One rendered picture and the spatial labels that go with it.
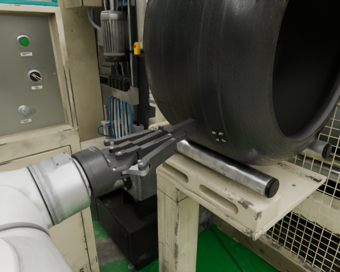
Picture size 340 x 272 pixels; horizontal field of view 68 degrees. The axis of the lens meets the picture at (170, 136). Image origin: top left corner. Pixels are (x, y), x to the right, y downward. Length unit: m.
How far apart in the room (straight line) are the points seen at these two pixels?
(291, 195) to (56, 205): 0.58
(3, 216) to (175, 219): 0.76
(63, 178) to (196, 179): 0.38
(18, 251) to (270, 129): 0.42
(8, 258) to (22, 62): 0.71
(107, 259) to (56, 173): 1.31
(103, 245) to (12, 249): 1.48
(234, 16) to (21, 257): 0.38
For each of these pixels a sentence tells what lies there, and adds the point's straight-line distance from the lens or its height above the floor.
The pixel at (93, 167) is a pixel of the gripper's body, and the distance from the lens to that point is 0.37.
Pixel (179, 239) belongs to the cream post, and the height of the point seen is 0.43.
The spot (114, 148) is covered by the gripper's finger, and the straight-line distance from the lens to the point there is 0.42.
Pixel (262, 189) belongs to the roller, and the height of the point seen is 0.90.
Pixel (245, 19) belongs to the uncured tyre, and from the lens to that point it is 0.41.
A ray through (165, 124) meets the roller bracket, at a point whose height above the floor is 0.95.
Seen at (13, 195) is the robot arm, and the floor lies 1.03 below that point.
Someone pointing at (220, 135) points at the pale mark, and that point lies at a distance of 0.48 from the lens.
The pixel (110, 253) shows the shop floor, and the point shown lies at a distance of 1.66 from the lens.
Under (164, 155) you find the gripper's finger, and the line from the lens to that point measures 0.41.
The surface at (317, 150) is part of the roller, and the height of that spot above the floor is 0.90.
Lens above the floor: 1.20
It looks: 22 degrees down
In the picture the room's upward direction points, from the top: straight up
